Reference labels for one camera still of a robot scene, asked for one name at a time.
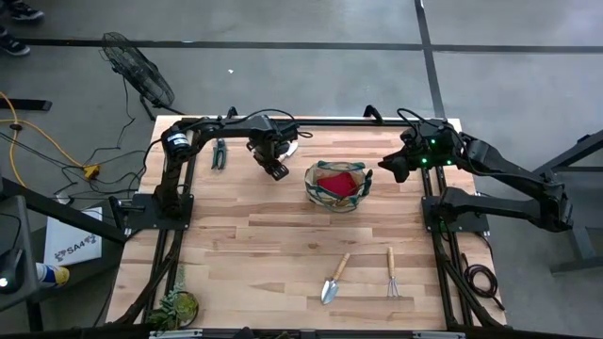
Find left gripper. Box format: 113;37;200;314
247;122;301;183

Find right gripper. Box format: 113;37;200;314
378;118;456;185

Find beige green-trimmed gardening bag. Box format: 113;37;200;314
303;159;374;214

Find dark green pruning shears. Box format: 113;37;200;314
210;136;228;171

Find red garden glove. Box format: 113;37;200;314
316;171;359;198

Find hand rake wooden handle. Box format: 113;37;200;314
385;246;401;299

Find wooden-handled metal trowel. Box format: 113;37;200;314
320;251;351;306

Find black floor fan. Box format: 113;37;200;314
98;31;186;121

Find person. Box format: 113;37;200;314
233;325;291;339

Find green succulent plant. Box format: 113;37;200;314
146;282;200;331

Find black metal stand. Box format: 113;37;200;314
519;129;603;274

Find black side desk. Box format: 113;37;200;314
0;176;128;331

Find white printed box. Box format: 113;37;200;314
42;206;104;267

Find yellow and blue can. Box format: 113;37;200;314
35;262;71;289

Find black bar on floor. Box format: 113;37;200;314
0;98;53;113

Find black computer mouse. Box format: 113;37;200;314
0;247;24;296

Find person's shoe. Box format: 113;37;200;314
8;1;46;23
0;33;32;57

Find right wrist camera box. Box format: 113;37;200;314
399;125;421;148

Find black aluminium table frame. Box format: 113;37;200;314
112;116;505;331

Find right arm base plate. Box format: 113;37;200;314
421;195;491;234

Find coiled black cable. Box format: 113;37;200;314
461;252;506;312

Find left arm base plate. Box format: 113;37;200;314
108;193;193;232

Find black fan power cable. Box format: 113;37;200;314
115;76;138;148

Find silver metal bracket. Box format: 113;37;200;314
412;331;466;339
149;329;204;339

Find yellow cable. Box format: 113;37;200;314
0;91;93;187

